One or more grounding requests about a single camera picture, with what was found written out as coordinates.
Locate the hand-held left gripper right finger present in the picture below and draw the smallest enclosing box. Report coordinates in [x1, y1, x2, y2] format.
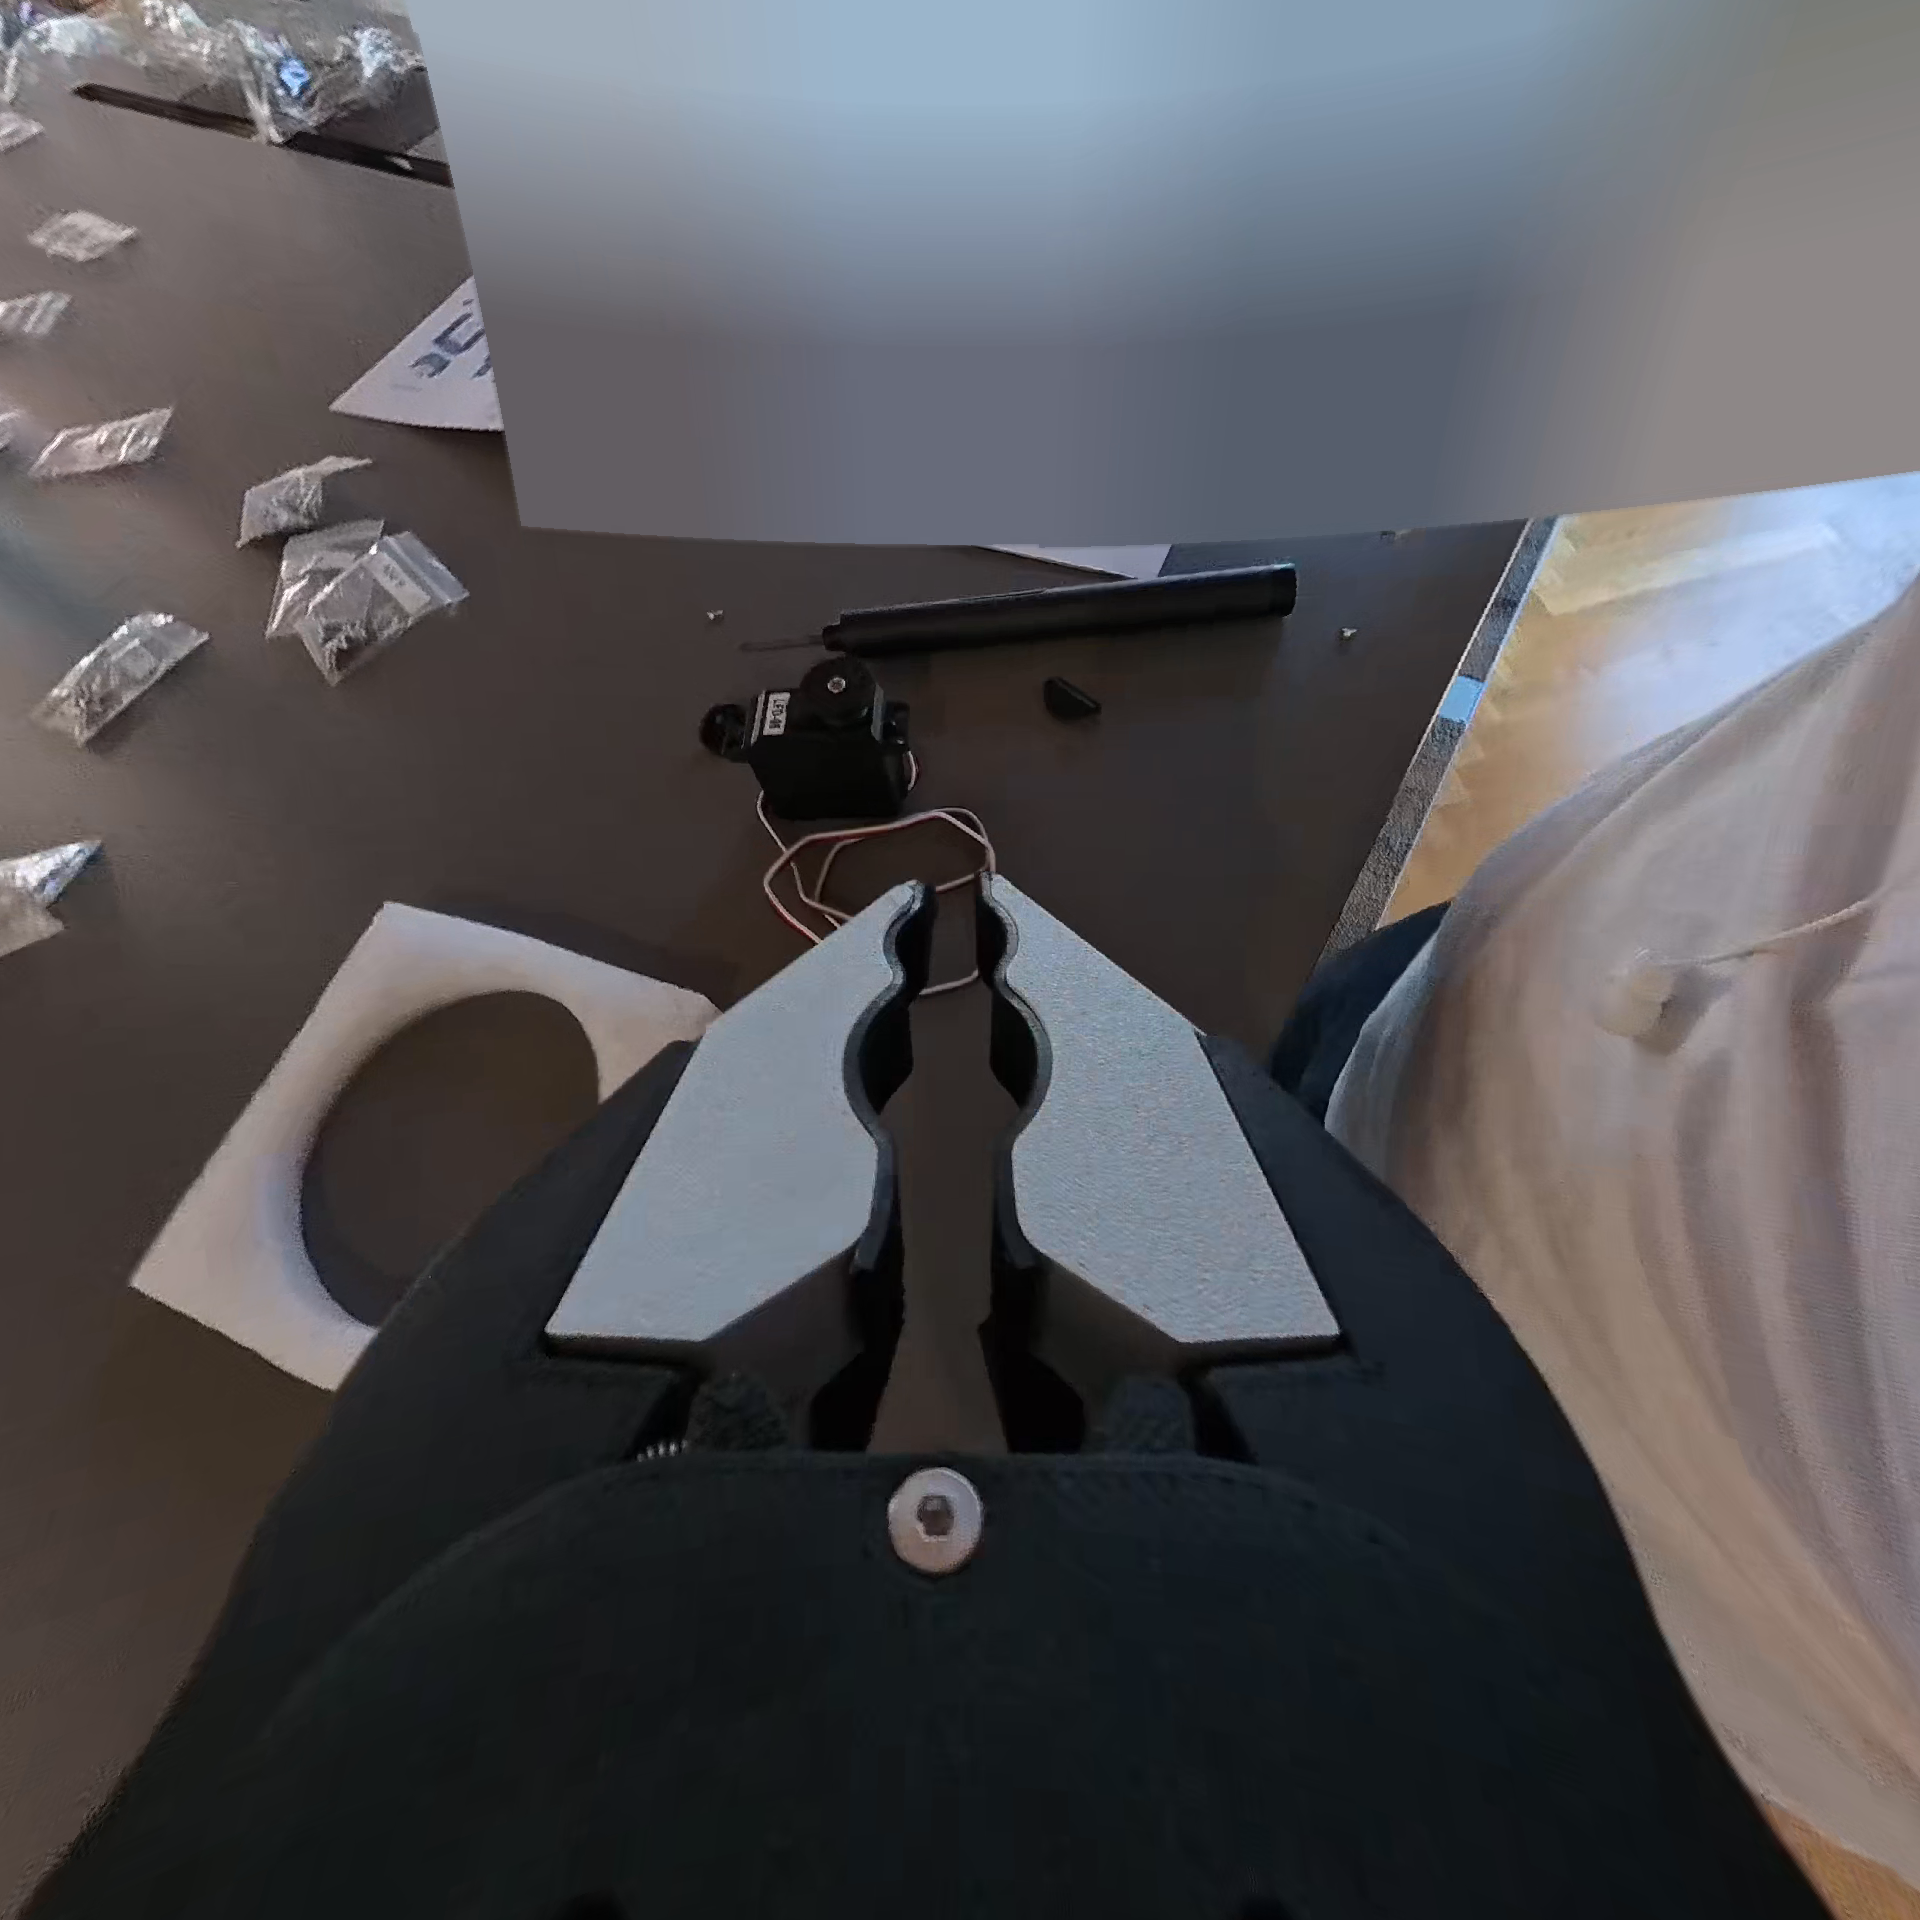
[973, 877, 1344, 1455]

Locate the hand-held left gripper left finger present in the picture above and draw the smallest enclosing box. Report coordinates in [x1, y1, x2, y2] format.
[545, 881, 942, 1455]

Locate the white foam square frame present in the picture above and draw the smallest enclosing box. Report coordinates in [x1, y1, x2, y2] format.
[131, 898, 726, 1393]

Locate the black servo motor with wires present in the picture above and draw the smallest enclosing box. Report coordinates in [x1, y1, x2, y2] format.
[696, 655, 1001, 1002]

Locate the black screwdriver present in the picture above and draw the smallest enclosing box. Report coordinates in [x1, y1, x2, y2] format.
[742, 560, 1302, 658]

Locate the dark grey desk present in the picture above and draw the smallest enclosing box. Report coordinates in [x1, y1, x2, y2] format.
[0, 0, 1557, 1920]

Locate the person in white shirt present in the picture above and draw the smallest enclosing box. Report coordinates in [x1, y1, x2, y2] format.
[1327, 567, 1920, 1885]

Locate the illustrated instruction booklet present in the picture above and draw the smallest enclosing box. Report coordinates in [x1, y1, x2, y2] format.
[328, 277, 1173, 583]

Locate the crumpled clear plastic wrap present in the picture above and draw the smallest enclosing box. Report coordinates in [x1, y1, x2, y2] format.
[0, 0, 249, 98]
[224, 18, 426, 146]

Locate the white earphone cable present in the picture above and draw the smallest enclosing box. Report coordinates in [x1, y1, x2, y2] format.
[1593, 883, 1895, 1048]

